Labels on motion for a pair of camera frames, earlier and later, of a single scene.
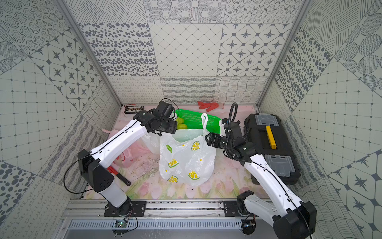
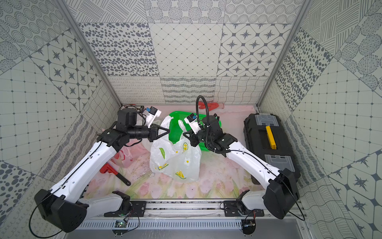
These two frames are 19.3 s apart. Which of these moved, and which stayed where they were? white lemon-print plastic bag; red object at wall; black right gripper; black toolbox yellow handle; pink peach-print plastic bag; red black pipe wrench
Moved: black right gripper; white lemon-print plastic bag
Stayed: black toolbox yellow handle; red object at wall; pink peach-print plastic bag; red black pipe wrench
